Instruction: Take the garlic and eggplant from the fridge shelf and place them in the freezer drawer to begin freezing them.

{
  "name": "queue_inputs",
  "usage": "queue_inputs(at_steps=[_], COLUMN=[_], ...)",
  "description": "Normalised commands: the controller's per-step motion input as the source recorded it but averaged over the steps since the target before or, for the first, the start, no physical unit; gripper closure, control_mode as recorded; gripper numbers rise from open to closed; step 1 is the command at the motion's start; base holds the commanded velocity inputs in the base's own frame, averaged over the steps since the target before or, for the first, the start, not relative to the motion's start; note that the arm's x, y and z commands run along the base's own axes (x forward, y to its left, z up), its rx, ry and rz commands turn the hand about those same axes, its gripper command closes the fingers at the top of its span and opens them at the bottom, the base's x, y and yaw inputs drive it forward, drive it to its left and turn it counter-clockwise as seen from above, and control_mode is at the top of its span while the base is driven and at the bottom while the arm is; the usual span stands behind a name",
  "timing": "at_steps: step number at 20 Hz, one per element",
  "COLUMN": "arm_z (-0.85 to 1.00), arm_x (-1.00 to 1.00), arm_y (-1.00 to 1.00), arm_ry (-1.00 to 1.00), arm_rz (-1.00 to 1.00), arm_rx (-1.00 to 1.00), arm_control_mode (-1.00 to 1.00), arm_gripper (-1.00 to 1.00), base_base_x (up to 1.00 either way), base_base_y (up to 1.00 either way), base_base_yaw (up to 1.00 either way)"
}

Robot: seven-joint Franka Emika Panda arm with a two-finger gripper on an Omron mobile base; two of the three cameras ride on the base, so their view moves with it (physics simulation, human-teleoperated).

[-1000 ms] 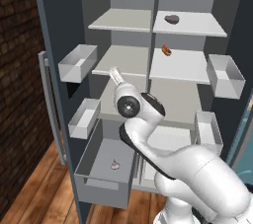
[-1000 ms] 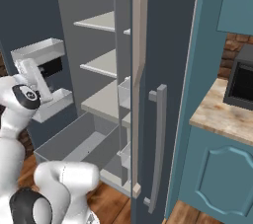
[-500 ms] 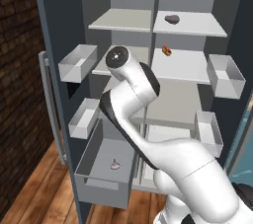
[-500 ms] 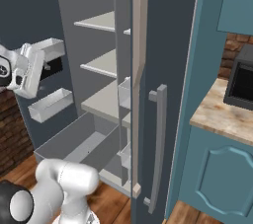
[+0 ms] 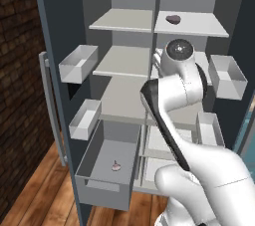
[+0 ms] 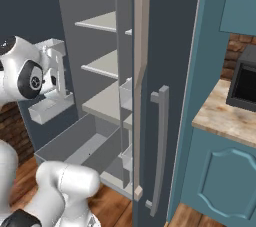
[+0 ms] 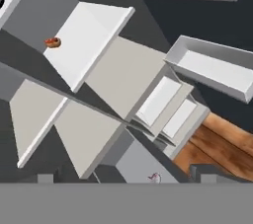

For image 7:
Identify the white fridge crisper drawer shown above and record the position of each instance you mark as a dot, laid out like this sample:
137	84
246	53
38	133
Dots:
158	101
179	117

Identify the white fridge shelf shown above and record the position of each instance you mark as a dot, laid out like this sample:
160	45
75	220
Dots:
89	37

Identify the beige fridge shelf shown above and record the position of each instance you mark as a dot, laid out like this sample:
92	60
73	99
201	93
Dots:
85	135
31	112
126	76

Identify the grey fridge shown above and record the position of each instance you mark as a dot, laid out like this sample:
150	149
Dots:
39	7

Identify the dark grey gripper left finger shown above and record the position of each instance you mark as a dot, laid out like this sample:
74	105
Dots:
45	179

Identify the white garlic bulb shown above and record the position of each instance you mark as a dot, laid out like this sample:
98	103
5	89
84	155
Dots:
155	178

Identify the grey freezer drawer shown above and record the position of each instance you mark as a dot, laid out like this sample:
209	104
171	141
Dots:
138	165

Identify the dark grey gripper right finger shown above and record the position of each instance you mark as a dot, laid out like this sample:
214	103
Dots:
208	178

